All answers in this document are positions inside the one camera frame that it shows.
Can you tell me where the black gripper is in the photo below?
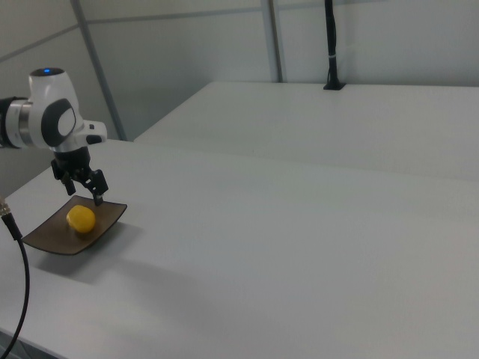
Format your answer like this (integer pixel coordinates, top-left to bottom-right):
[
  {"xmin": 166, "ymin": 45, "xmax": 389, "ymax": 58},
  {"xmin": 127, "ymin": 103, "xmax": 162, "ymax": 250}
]
[{"xmin": 51, "ymin": 147, "xmax": 111, "ymax": 207}]

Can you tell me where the yellow lemon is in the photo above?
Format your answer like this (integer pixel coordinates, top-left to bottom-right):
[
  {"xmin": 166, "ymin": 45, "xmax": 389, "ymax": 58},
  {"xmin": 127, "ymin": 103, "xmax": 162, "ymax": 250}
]
[{"xmin": 66, "ymin": 203, "xmax": 97, "ymax": 234}]

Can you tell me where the brown square ceramic plate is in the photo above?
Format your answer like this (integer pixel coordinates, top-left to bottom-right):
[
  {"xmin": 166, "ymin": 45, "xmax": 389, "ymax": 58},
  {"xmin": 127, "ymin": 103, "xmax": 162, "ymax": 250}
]
[{"xmin": 21, "ymin": 194, "xmax": 129, "ymax": 257}]

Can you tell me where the black pole with white band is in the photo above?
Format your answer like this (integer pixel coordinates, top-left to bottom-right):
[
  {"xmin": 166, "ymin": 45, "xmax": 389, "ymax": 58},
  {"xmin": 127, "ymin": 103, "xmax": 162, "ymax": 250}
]
[{"xmin": 323, "ymin": 0, "xmax": 347, "ymax": 92}]

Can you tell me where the black cable with metal connector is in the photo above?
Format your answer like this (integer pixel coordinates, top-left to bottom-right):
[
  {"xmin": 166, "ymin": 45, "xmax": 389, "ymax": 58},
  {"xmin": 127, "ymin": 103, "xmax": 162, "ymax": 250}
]
[{"xmin": 0, "ymin": 194, "xmax": 31, "ymax": 359}]

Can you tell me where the grey partition corner post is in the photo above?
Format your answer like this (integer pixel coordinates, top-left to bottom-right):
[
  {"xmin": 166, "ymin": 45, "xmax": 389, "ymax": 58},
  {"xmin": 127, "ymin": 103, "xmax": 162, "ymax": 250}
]
[{"xmin": 70, "ymin": 0, "xmax": 126, "ymax": 142}]

